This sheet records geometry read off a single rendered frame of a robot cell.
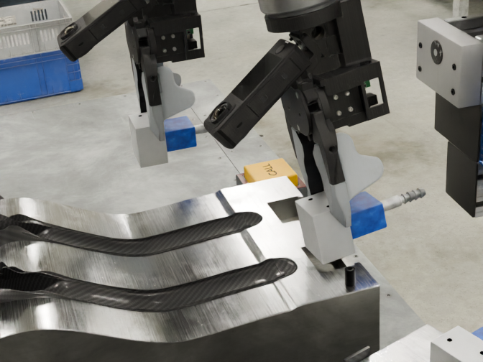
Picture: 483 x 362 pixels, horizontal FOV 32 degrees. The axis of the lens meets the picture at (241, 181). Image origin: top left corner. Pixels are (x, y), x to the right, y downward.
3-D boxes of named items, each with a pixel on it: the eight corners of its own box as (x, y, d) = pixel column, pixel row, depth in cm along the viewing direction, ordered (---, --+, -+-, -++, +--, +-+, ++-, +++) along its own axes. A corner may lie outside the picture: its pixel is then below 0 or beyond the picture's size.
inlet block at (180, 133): (228, 134, 112) (226, 97, 109) (239, 149, 107) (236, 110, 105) (133, 153, 108) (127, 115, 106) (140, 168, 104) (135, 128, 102)
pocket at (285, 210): (304, 222, 99) (302, 195, 97) (321, 243, 95) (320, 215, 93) (268, 230, 98) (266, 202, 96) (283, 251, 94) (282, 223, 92)
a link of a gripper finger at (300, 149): (365, 192, 87) (356, 118, 82) (314, 211, 86) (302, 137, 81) (352, 178, 90) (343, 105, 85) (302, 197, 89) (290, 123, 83)
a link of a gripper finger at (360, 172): (402, 213, 79) (374, 121, 78) (346, 234, 78) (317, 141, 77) (389, 210, 82) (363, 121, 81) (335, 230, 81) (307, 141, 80)
